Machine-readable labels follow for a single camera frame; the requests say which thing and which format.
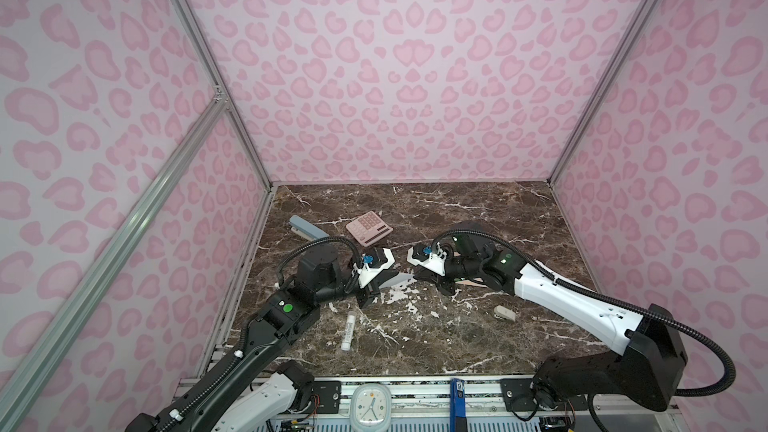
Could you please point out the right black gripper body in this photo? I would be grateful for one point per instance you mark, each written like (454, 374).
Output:
(457, 267)

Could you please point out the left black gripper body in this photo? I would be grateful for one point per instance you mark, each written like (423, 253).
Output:
(364, 295)

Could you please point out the green bordered floral letter card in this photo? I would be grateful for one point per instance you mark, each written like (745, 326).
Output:
(396, 280)

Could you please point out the peach paper envelope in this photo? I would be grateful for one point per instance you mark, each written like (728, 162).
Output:
(470, 282)

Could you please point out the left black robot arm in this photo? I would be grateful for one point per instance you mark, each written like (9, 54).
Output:
(321, 271)

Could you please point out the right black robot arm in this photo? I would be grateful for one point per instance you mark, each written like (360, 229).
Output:
(645, 356)

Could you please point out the white glue stick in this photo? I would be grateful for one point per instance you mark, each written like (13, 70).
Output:
(348, 335)

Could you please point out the small beige eraser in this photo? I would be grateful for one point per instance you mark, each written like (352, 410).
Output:
(504, 313)

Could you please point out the pink calculator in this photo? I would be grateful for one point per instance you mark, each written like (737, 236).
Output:
(368, 229)

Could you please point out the grey blue stapler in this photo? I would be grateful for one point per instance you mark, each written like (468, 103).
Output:
(306, 229)

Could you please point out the white analog clock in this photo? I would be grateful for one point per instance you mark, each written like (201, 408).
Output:
(370, 408)

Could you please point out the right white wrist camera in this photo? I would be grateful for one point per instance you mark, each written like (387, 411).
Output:
(427, 257)

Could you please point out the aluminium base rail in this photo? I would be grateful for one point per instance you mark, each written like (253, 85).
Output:
(421, 403)

